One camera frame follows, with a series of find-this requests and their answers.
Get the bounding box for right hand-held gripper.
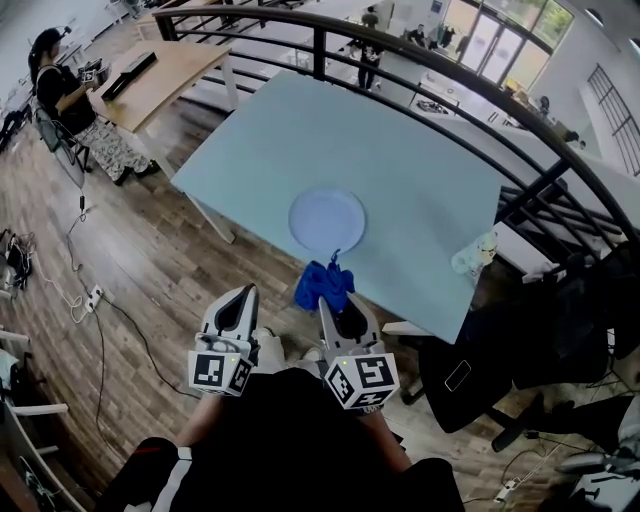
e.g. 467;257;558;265
318;292;400;412

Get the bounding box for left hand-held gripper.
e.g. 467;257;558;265
187;283;260;398

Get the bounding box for blue cloth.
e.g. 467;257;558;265
293;248;358;316

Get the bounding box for pale blue big plate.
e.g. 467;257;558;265
287;186;368;253

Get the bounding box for person's left forearm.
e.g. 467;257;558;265
174;393;227;449

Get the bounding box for person's right forearm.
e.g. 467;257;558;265
355;407;414;472

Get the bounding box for white table leg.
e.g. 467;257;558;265
186;193;237;246
382;321;435;338

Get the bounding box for black smartphone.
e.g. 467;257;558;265
443;358;474;394

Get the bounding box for person's black shirt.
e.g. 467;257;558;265
99;367;467;512

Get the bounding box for white power strip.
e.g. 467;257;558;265
84;283;105;315
493;478;522;504

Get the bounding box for small plush toy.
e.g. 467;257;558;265
450;230;500;290

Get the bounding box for black office chair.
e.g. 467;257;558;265
399;249;640;454

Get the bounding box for light wooden table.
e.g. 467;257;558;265
88;39;240;176

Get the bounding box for grey office chair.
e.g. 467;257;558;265
32;106;94;175

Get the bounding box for long black box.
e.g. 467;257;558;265
101;51;158;101

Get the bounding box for glass entrance doors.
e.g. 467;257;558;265
457;0;576;87

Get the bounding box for black window grille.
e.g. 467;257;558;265
587;63;640;178

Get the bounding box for black floor cable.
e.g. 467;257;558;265
97;294;201;401

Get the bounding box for white cable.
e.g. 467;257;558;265
29;249;86;324

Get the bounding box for white furniture frame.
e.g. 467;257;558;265
0;327;71;512

